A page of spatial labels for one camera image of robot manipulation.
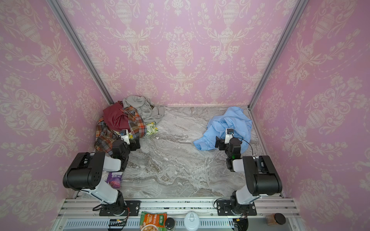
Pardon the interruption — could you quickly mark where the light blue shirt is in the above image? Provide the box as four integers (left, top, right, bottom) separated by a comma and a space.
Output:
193, 106, 252, 154

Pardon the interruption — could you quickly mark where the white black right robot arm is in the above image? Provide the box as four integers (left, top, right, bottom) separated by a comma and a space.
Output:
215, 137, 283, 215

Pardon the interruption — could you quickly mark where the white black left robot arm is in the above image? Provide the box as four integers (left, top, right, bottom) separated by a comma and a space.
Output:
63, 139, 141, 216

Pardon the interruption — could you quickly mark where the floral yellow green cloth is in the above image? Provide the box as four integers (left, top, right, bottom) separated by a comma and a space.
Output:
145, 122, 159, 136

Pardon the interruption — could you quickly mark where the maroon cloth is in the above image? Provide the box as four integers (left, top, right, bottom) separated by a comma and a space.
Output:
103, 102, 130, 132

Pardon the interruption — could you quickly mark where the grey crumpled cloth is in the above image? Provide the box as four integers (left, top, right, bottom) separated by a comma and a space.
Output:
122, 95, 165, 124

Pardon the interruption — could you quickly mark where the plaid flannel shirt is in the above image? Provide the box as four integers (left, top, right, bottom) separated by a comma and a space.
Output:
94, 101, 146, 155

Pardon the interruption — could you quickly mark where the purple snack packet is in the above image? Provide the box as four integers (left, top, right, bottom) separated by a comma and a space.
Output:
106, 172, 123, 190

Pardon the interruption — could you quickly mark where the orange green food packet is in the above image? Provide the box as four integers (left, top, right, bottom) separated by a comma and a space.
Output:
139, 212, 167, 231

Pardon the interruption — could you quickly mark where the white round container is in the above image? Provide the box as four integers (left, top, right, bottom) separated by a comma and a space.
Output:
184, 212, 200, 231

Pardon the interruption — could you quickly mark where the small black round lid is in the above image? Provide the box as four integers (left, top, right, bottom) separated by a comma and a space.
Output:
165, 217, 176, 231

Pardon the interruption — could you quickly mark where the brown spice jar black lid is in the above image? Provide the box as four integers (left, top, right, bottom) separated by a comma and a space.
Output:
266, 213, 287, 226

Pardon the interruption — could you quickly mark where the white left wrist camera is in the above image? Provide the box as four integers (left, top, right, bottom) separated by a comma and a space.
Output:
120, 130, 130, 145

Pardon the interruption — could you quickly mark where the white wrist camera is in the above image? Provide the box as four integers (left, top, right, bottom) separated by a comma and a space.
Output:
120, 130, 130, 145
225, 129, 234, 144

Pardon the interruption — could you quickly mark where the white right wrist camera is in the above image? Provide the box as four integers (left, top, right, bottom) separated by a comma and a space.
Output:
225, 129, 234, 144

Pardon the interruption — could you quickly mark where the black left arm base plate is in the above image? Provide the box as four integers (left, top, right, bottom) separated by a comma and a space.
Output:
99, 200, 141, 217

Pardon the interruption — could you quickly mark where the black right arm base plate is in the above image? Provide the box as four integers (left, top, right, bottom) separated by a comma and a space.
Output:
214, 199, 257, 216

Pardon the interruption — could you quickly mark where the aluminium corner post left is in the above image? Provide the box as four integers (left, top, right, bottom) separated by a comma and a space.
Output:
46, 0, 114, 104

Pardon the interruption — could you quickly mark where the aluminium corner post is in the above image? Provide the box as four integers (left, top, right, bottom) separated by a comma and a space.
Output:
46, 0, 114, 104
249, 0, 309, 111

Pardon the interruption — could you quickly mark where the aluminium front rail frame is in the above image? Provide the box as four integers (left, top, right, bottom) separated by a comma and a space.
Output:
51, 196, 305, 231

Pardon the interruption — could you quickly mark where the aluminium corner post right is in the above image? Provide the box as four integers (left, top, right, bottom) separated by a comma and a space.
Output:
249, 0, 309, 111

